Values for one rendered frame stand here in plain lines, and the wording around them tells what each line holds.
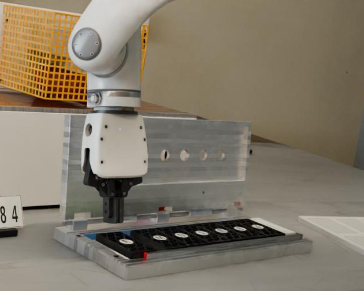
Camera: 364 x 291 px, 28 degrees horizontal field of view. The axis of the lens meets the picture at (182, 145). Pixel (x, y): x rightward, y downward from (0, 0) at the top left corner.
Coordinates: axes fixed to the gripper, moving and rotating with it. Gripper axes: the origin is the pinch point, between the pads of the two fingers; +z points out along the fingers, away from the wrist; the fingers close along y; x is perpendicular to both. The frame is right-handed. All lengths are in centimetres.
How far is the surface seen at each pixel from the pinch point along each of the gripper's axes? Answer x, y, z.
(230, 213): 11.4, 38.1, 3.6
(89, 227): 12.5, 4.3, 4.1
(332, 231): 0, 57, 8
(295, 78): 149, 228, -45
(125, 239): 1.8, 3.8, 5.1
